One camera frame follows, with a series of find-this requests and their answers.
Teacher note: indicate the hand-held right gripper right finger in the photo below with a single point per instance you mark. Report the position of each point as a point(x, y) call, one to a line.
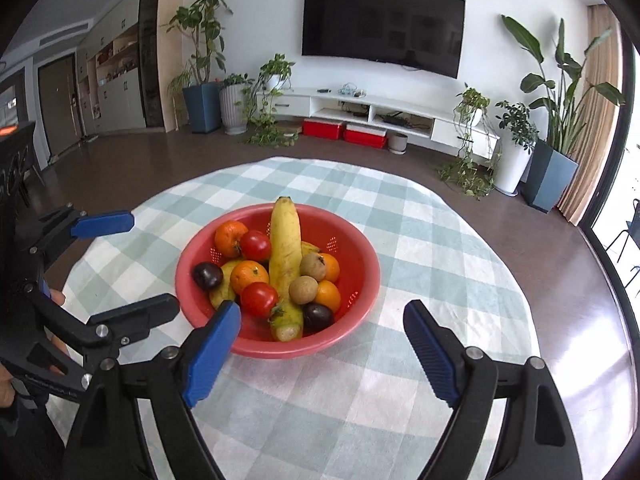
point(430, 350)

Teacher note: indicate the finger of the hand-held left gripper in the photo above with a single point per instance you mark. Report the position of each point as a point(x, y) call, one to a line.
point(135, 315)
point(100, 225)

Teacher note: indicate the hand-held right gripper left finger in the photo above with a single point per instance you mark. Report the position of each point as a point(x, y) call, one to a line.
point(210, 355)

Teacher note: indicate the small yellow banana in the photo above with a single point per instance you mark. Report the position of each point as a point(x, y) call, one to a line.
point(222, 287)

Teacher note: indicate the red tomato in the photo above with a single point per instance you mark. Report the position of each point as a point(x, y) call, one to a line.
point(259, 299)

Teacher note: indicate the dark purple plum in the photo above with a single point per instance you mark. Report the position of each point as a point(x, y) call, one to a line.
point(207, 275)
point(318, 317)

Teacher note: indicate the mandarin with stem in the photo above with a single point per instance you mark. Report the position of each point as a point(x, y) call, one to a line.
point(249, 277)
point(229, 237)

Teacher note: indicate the smooth orange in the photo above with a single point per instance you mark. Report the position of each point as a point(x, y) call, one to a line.
point(330, 297)
point(332, 266)

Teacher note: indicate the brown kiwi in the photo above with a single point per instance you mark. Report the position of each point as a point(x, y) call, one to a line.
point(313, 266)
point(303, 290)

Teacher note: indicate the red apple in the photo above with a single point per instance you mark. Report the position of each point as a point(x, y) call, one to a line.
point(255, 245)

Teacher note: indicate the red plastic colander bowl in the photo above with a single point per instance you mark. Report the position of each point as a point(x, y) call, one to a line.
point(350, 260)

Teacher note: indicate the large yellow banana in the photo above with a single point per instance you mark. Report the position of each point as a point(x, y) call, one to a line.
point(285, 250)

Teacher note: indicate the person's left hand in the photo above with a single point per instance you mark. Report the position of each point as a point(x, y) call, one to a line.
point(57, 298)

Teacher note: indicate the green checkered tablecloth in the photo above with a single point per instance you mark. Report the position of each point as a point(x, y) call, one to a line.
point(350, 410)

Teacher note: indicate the dark furniture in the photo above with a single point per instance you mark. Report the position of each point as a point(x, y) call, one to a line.
point(15, 160)

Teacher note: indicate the brown entrance door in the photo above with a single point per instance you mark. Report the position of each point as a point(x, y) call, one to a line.
point(57, 105)

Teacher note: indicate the tall tree plant blue pot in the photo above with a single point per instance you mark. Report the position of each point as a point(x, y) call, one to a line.
point(202, 107)

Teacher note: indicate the plant in white ribbed pot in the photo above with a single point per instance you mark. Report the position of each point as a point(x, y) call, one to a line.
point(233, 110)

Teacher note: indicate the bushy plant in white pot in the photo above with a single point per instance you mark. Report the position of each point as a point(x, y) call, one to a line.
point(512, 170)

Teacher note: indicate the large-leaf plant blue pot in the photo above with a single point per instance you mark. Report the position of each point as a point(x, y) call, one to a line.
point(550, 180)

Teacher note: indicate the small grey pot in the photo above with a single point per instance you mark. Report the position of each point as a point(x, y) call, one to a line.
point(398, 143)

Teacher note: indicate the white television cabinet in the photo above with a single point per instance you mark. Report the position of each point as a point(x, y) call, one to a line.
point(450, 132)

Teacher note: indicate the red storage box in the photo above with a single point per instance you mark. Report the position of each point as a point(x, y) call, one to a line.
point(365, 137)
point(324, 129)

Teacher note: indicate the black balcony chair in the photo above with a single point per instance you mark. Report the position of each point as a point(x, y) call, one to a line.
point(627, 235)

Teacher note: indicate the black set-top box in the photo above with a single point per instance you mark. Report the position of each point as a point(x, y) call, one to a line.
point(398, 120)

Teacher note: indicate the trailing pothos plant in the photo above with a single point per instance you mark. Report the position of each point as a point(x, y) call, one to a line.
point(470, 102)
point(275, 67)

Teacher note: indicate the beige curtain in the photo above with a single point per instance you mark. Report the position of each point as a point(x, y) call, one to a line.
point(595, 135)

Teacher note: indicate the sliding glass door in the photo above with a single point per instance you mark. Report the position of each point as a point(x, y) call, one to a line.
point(631, 110)

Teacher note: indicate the white wall cabinet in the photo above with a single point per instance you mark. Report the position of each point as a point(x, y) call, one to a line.
point(115, 95)

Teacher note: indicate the black wall television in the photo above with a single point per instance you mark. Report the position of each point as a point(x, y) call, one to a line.
point(382, 30)

